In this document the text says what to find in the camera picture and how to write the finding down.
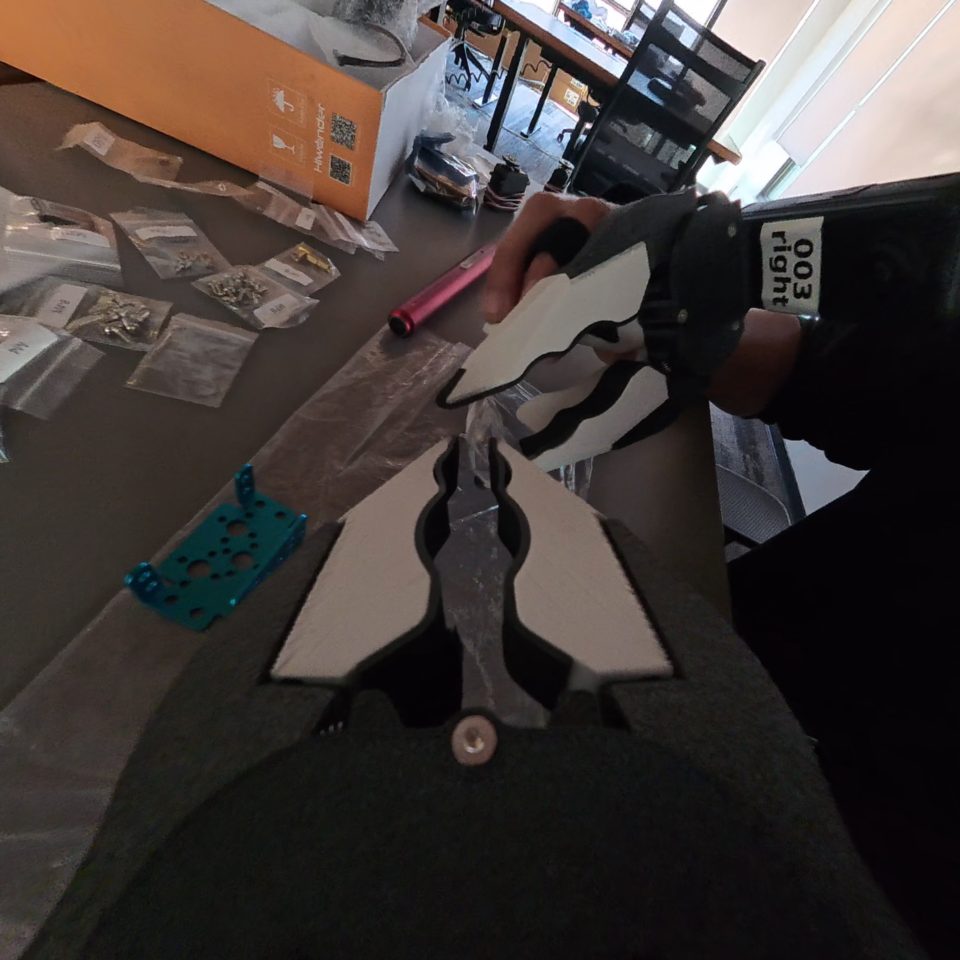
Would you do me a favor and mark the blue metal bracket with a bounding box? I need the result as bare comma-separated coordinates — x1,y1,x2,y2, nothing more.
123,462,309,633

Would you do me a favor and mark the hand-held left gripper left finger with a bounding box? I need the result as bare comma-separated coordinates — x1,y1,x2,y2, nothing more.
267,437,463,727

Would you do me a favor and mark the grey mesh chair seat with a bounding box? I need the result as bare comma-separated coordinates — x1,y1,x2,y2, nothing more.
716,416,807,560

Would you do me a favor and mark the small clear screw bag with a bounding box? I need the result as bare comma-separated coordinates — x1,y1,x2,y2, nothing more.
442,390,545,710

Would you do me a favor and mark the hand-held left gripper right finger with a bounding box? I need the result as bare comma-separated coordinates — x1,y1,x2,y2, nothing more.
489,439,676,712

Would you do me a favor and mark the black mesh office chair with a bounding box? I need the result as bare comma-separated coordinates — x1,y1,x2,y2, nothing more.
568,9,768,205

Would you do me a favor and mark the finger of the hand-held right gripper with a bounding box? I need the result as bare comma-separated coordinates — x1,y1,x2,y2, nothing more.
436,241,652,411
517,360,674,471

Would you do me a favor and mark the person's right hand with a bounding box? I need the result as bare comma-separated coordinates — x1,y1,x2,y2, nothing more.
483,189,610,327

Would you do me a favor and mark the bag of coloured parts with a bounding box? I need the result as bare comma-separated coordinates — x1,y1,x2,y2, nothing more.
408,131,483,213

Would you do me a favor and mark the pile of small screw bags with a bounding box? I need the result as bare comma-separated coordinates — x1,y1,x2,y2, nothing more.
0,120,400,421

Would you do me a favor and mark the beige roller blind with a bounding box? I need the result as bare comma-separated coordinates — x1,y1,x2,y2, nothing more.
705,0,960,198

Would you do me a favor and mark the large clear plastic bag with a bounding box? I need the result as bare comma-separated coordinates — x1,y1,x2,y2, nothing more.
0,326,601,841

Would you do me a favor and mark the wooden background table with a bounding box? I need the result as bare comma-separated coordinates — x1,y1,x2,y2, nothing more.
491,0,744,165

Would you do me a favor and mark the black cable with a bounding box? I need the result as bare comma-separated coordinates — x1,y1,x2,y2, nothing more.
333,30,411,70

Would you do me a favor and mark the orange cardboard box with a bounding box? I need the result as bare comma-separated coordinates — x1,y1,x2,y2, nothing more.
0,0,453,224

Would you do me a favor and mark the pink metal cylinder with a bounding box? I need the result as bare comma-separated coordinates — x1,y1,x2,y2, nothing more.
387,246,500,339

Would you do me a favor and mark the dark desk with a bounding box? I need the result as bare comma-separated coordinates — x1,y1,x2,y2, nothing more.
0,63,732,960

